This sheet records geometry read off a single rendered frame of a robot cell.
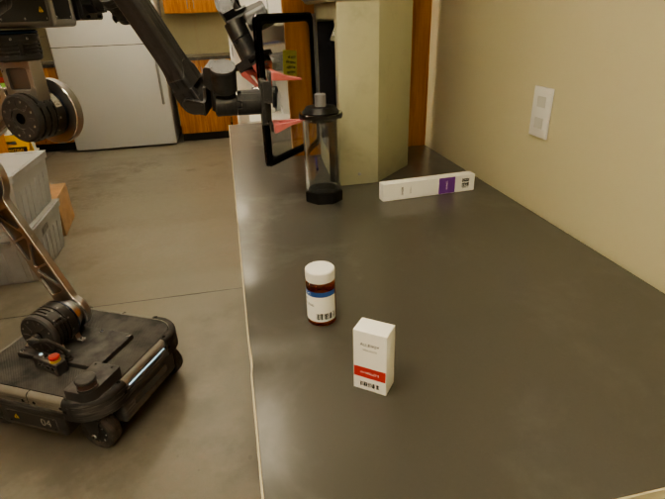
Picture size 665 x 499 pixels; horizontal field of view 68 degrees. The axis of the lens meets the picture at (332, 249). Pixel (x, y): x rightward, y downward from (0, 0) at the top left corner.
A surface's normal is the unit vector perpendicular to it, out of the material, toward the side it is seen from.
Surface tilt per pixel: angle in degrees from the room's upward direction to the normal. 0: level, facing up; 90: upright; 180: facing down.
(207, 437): 0
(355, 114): 90
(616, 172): 90
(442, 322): 1
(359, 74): 90
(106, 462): 0
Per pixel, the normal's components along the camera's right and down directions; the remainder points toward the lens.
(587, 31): -0.98, 0.12
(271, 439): -0.04, -0.90
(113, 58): 0.21, 0.42
